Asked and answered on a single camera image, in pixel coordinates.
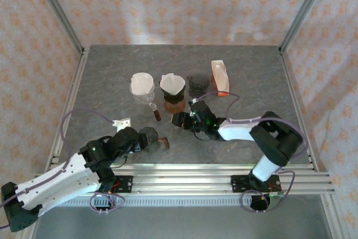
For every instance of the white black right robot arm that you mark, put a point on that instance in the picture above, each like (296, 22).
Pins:
(237, 132)

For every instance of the white paper coffee filter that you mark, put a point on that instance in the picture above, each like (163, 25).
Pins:
(142, 83)
(172, 83)

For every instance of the orange transparent dripper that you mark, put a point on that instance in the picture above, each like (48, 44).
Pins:
(174, 107)

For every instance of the dark green dripper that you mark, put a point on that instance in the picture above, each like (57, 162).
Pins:
(173, 99)

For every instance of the aluminium side rail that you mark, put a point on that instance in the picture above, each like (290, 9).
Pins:
(73, 93)
(290, 79)

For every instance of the green circuit board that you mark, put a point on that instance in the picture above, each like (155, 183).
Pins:
(278, 194)

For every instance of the white orange filter box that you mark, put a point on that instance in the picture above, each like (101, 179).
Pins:
(221, 78)

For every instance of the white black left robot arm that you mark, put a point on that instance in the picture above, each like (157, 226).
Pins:
(53, 180)

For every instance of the aluminium lower frame rail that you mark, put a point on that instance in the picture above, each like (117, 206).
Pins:
(335, 222)

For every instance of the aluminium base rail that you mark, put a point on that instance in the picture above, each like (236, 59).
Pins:
(181, 178)

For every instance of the aluminium frame post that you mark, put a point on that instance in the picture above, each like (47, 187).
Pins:
(305, 12)
(56, 9)

